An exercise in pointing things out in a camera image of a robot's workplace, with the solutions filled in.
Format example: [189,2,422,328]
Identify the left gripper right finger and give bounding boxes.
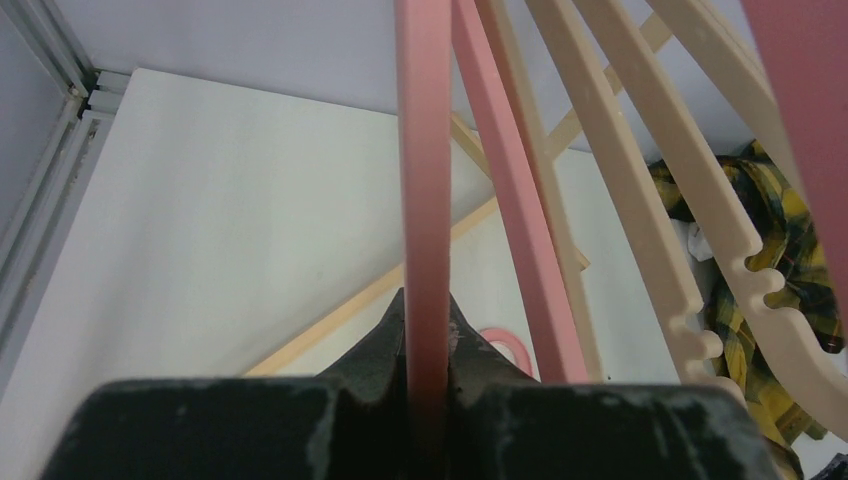
[448,304,778,479]

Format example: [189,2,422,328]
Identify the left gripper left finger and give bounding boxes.
[42,293,408,479]

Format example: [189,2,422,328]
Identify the yellow plaid shirt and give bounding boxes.
[647,139,846,480]

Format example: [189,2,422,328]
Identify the wooden clothes rack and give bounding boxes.
[244,13,672,376]

